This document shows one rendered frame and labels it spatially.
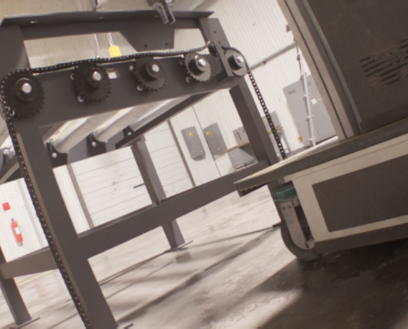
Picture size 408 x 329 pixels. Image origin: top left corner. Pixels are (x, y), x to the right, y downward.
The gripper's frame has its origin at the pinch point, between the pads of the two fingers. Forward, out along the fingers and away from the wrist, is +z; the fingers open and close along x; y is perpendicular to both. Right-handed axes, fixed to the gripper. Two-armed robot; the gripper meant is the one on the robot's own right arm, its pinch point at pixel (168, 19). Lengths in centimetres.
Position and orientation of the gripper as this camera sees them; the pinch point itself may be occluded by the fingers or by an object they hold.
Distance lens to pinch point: 197.4
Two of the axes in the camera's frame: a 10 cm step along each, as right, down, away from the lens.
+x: 6.4, -2.4, 7.3
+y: 6.7, -2.9, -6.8
